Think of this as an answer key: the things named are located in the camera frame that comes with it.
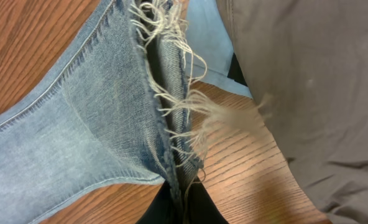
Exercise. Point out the black folded garment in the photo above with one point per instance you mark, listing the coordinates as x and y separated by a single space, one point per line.
235 72

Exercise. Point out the light blue denim jeans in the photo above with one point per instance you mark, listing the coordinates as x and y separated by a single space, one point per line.
116 108

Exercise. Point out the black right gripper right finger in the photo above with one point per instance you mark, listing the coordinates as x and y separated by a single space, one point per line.
200 207

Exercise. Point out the grey folded trousers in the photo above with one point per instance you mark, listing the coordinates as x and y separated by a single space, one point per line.
306 62

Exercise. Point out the light blue folded shirt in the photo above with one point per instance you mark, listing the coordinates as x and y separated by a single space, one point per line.
207 37

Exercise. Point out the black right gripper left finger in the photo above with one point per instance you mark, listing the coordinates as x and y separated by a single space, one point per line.
162 210

